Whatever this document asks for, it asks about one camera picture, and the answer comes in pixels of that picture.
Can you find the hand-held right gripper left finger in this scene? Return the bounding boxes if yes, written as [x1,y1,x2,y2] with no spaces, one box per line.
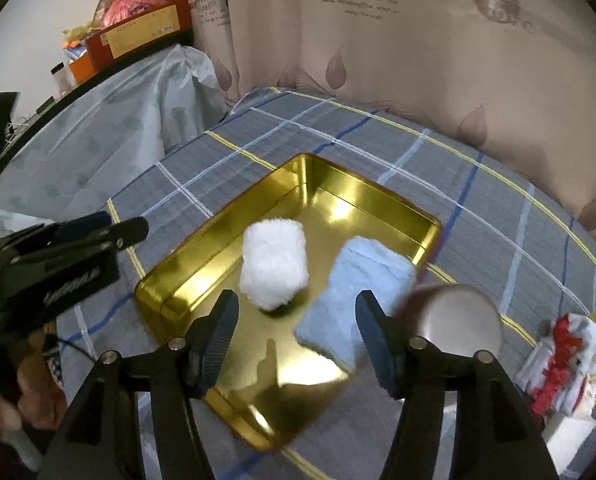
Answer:
[37,289,241,480]

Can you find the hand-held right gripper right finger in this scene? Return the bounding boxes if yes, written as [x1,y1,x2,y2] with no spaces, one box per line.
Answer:
[354,290,561,480]

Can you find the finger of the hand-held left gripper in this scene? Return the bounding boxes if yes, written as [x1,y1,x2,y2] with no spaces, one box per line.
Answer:
[15,217,149,267]
[0,211,113,257]

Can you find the light blue towel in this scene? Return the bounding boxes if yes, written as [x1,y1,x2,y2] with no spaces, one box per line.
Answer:
[293,235,419,375]

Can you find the gold and red tin box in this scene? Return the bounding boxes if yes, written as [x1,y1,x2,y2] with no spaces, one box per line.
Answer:
[134,154,443,453]

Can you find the white fluffy towel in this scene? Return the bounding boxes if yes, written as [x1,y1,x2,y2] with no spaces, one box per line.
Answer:
[239,216,310,311]

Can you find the white and red packet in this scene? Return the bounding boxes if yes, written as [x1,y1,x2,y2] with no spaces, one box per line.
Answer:
[515,307,596,418]

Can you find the person's left hand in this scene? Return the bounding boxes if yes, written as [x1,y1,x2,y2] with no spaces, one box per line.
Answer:
[0,345,66,471]

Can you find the steel bowl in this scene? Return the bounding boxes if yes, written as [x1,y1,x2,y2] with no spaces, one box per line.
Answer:
[398,282,503,361]

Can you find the clear plastic furniture cover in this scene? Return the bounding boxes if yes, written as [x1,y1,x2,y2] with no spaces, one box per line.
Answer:
[0,44,229,221]

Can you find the clear jar with dark lid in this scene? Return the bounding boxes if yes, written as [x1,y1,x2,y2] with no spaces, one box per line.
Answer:
[50,62,72,97]

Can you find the small orange box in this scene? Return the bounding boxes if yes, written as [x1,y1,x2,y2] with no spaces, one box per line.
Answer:
[70,57,99,84]

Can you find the grey plaid bed sheet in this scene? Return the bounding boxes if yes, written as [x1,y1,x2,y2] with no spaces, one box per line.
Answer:
[53,87,596,480]

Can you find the large orange box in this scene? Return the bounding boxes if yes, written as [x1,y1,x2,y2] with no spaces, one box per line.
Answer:
[87,0,195,72]

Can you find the white cardboard box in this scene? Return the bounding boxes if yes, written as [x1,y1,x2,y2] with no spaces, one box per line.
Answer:
[542,410,596,478]

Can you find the red plastic bag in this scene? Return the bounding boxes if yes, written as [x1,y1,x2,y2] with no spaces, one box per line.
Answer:
[100,0,153,28]

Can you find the beige leaf print curtain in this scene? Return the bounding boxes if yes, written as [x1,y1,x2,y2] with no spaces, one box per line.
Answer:
[120,0,596,246]

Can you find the black cable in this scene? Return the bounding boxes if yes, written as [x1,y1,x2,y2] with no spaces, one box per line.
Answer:
[40,332,101,361]

